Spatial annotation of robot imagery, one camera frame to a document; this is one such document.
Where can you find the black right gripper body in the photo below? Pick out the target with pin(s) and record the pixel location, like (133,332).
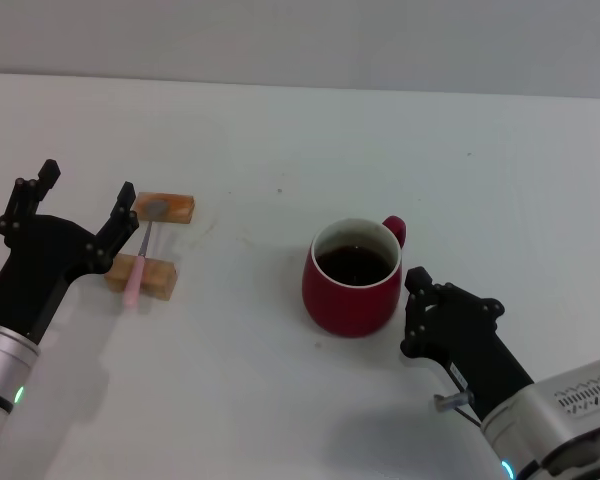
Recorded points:
(475,350)

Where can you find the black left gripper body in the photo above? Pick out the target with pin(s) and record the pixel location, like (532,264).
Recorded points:
(40,265)

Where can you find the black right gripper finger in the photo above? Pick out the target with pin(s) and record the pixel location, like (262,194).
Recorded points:
(417,280)
(470,300)

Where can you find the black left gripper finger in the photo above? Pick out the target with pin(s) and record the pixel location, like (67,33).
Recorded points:
(125,207)
(49,172)

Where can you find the red cup with coffee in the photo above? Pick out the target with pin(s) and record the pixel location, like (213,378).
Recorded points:
(345,310)

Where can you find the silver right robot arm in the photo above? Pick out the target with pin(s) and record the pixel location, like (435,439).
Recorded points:
(560,425)

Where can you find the orange stained wooden block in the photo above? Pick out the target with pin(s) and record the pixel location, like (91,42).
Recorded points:
(180,210)

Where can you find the plain notched wooden block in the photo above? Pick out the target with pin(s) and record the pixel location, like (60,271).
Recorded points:
(155,280)

